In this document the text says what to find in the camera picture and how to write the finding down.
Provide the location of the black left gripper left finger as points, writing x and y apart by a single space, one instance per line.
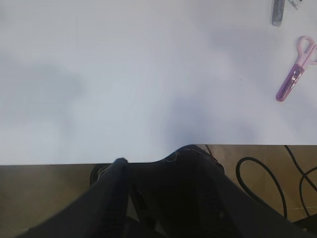
86 205

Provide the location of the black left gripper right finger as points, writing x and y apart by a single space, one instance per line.
199 201

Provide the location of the pink purple scissors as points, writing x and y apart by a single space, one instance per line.
307 51

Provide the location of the silver glitter pen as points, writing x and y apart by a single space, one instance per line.
277 10

